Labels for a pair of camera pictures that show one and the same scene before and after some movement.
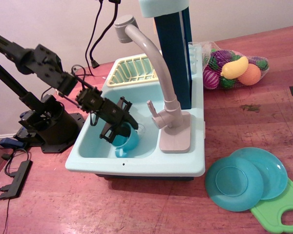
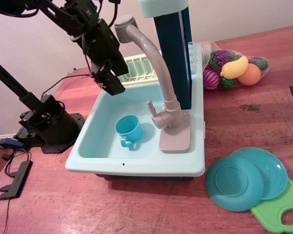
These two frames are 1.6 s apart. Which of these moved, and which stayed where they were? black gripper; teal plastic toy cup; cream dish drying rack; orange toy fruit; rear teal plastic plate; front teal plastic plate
Moved: black gripper; teal plastic toy cup
Stayed: front teal plastic plate; cream dish drying rack; rear teal plastic plate; orange toy fruit
